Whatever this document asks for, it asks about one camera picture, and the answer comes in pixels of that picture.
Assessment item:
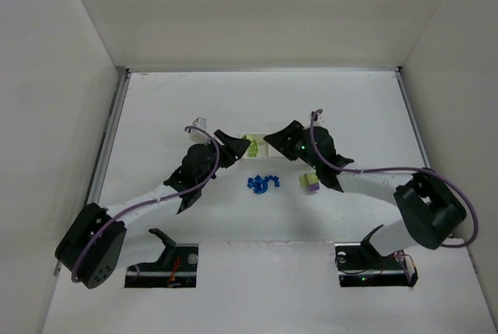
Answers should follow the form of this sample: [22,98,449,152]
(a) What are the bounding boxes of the green small lego brick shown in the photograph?
[299,172,317,187]

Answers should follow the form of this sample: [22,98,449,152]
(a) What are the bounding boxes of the blue lego pile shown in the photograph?
[247,175,280,195]

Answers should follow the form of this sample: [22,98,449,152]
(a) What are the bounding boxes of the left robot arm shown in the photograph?
[54,130,251,289]

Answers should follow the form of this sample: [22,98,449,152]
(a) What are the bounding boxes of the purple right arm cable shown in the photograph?
[309,107,479,249]

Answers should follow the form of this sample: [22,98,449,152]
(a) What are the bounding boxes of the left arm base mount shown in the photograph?
[124,228,199,289]

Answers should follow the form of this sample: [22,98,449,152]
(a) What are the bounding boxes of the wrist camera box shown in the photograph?
[188,118,209,143]
[310,111,324,127]

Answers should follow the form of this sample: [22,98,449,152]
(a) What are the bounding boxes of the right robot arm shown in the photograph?
[264,121,467,258]

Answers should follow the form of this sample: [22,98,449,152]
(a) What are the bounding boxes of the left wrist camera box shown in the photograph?
[188,118,209,143]

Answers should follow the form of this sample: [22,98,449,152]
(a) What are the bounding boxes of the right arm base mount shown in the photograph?
[334,226,419,288]

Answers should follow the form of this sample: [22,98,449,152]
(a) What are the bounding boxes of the purple sloped lego brick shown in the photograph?
[304,176,320,195]

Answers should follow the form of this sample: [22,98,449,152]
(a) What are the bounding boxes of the white divided sorting tray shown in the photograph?
[240,133,284,160]

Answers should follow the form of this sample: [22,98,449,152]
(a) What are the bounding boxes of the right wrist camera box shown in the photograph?
[310,111,324,127]

